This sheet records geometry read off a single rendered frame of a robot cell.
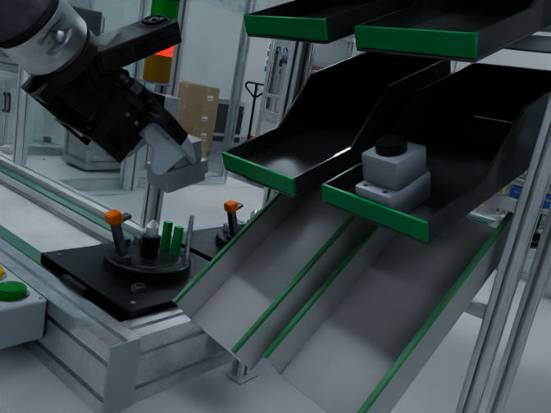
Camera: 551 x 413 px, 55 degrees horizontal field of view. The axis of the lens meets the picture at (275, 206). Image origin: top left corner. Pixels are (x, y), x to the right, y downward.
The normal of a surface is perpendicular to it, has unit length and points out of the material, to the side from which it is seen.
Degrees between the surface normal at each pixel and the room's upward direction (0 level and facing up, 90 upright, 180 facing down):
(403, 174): 90
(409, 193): 90
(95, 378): 90
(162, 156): 89
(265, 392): 0
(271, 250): 45
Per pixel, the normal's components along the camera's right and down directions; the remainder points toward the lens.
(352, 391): -0.40, -0.66
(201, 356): 0.76, 0.29
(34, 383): 0.18, -0.96
